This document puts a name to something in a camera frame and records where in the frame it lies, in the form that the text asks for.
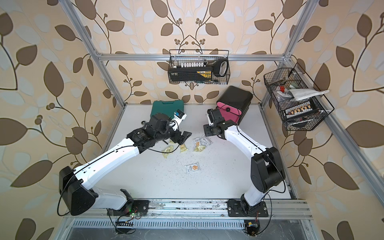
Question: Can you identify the black pink drawer cabinet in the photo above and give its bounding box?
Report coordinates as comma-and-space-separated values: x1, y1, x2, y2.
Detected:
217, 86, 253, 125

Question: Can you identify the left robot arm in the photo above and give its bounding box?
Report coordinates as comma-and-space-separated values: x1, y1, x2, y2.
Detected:
59, 110, 191, 216

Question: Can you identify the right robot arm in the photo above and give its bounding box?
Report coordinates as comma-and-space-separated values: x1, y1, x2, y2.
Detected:
204, 109, 286, 217

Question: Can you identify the green plastic tool case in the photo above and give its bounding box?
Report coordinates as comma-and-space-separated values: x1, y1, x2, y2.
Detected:
150, 100, 184, 118

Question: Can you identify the white cookie packet top right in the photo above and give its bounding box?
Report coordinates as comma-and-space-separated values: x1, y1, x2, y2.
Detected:
200, 137, 213, 147

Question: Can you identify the yellow cookie packet left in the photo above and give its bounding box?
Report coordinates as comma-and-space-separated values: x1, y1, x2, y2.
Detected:
162, 145, 174, 159

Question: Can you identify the yellow cookie packet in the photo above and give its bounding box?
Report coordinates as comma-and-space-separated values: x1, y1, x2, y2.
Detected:
162, 145, 174, 159
194, 145, 206, 152
180, 144, 188, 153

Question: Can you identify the white cookie packet orange print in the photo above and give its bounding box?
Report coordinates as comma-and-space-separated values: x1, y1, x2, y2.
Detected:
194, 137, 201, 146

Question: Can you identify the yellow cookie packet middle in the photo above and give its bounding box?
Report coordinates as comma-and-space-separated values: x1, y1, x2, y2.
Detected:
180, 144, 188, 153

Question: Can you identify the yellow cookie packet right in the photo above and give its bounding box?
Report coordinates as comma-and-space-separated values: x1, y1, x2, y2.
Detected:
194, 145, 206, 152

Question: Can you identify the white cookie packet centre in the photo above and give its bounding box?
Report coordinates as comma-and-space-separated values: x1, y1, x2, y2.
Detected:
185, 163, 200, 174

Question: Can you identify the black tool box in basket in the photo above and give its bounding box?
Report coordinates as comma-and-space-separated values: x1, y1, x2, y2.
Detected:
168, 66, 221, 82

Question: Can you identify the white paper in basket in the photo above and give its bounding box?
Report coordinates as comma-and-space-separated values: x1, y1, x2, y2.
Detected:
288, 89, 329, 101

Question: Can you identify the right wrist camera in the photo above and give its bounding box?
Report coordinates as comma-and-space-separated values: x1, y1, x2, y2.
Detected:
207, 109, 215, 126

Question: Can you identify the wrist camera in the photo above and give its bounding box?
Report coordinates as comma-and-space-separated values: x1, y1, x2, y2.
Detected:
207, 109, 215, 126
170, 110, 187, 131

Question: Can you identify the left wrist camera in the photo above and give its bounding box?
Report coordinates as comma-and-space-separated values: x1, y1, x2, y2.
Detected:
170, 110, 187, 131

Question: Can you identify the back wire basket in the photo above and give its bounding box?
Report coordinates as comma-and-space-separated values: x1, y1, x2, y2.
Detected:
168, 49, 231, 85

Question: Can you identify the wire basket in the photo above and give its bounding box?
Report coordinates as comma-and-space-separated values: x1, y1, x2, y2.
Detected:
168, 49, 231, 85
264, 63, 335, 131

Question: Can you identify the right wire basket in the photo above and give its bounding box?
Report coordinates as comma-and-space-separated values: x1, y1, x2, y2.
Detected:
264, 63, 335, 131

